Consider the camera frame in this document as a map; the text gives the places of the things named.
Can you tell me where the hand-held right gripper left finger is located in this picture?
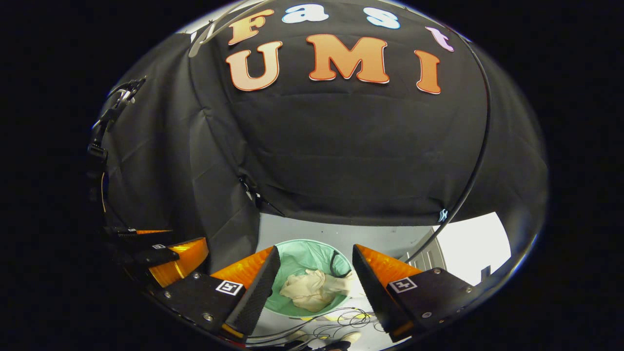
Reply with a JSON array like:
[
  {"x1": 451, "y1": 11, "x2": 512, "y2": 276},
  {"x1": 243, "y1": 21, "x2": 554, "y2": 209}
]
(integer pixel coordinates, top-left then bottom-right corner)
[{"x1": 155, "y1": 245, "x2": 282, "y2": 342}]

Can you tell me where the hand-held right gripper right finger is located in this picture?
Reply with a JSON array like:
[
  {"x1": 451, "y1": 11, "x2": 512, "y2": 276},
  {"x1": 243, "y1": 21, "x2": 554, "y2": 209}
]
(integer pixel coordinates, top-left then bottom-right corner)
[{"x1": 352, "y1": 244, "x2": 481, "y2": 343}]

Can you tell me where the cream collared shirt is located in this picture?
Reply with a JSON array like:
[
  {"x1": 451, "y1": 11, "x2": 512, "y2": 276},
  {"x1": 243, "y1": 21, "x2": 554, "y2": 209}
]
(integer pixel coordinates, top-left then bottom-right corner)
[{"x1": 279, "y1": 269, "x2": 356, "y2": 312}]

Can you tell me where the green laundry hamper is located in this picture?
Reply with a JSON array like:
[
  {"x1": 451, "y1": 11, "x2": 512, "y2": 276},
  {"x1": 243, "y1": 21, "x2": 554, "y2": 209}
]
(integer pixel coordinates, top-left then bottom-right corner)
[{"x1": 263, "y1": 239, "x2": 354, "y2": 318}]

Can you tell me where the white paper sheet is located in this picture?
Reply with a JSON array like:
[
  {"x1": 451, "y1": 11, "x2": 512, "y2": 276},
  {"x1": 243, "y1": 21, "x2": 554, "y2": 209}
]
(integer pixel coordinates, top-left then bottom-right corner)
[{"x1": 431, "y1": 211, "x2": 512, "y2": 286}]

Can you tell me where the black backdrop cloth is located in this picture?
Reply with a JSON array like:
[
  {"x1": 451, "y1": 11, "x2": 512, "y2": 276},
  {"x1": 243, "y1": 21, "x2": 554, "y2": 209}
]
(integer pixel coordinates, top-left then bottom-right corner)
[{"x1": 90, "y1": 0, "x2": 549, "y2": 254}]

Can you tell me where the black floor cable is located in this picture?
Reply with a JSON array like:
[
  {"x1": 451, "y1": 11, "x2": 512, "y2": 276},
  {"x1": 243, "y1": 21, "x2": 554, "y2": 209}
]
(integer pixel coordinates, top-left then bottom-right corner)
[{"x1": 244, "y1": 307, "x2": 388, "y2": 347}]

